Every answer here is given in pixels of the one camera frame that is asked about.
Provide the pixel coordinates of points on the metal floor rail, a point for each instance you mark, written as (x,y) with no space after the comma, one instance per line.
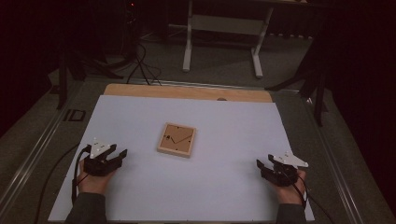
(34,155)
(333,161)
(218,84)

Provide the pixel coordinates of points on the white metal desk frame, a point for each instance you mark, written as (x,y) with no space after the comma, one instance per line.
(225,25)

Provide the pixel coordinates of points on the person's right hand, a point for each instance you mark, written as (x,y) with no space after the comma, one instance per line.
(291,194)

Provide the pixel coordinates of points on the black tripod stand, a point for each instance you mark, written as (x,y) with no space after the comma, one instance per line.
(319,93)
(63,77)

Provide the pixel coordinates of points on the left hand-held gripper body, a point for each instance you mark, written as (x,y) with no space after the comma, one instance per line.
(99,166)

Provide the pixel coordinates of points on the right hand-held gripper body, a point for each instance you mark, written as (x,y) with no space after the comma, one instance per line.
(286,174)

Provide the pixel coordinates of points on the person's left hand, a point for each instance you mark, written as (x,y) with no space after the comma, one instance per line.
(93,184)

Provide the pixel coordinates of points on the wooden picture frame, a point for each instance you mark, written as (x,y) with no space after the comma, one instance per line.
(176,140)

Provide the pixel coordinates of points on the white table mat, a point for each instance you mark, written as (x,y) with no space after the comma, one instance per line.
(218,124)

